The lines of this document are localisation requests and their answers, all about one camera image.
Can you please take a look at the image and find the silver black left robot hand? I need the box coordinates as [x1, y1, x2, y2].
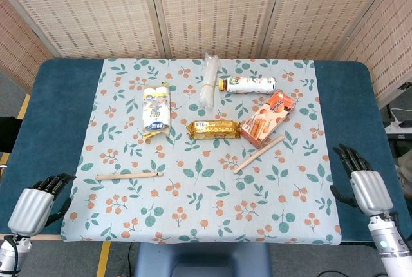
[6, 173, 77, 236]

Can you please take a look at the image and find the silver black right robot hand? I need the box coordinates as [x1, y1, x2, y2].
[330, 143, 394, 217]

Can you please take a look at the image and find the wooden stick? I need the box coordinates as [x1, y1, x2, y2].
[233, 134, 286, 175]
[95, 171, 164, 181]

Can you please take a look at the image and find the tan fabric bundle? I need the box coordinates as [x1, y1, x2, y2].
[396, 153, 412, 200]

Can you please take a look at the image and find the white power strip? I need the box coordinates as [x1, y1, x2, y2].
[384, 121, 412, 135]

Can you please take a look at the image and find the person in black clothing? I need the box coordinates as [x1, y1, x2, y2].
[0, 116, 23, 154]

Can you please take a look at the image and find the blue table cover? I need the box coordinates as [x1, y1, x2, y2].
[0, 57, 408, 243]

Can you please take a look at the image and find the orange snack box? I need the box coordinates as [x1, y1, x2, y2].
[240, 89, 297, 148]

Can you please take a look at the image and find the woven bamboo screen panel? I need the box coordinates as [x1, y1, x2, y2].
[147, 0, 287, 60]
[0, 0, 55, 94]
[334, 0, 412, 110]
[259, 0, 407, 61]
[0, 0, 162, 59]

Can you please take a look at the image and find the white yellow tissue pack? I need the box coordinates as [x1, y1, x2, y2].
[142, 81, 172, 144]

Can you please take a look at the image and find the white labelled drink bottle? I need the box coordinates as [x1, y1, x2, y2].
[218, 76, 277, 94]

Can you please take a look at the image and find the floral leaf berry tablecloth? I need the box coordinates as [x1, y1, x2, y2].
[60, 57, 342, 245]

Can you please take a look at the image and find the gold biscuit packet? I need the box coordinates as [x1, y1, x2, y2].
[186, 119, 241, 140]

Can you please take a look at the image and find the clear bag of straws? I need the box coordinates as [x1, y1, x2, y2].
[198, 52, 221, 110]

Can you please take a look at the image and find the white power cable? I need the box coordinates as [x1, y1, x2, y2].
[390, 108, 412, 124]

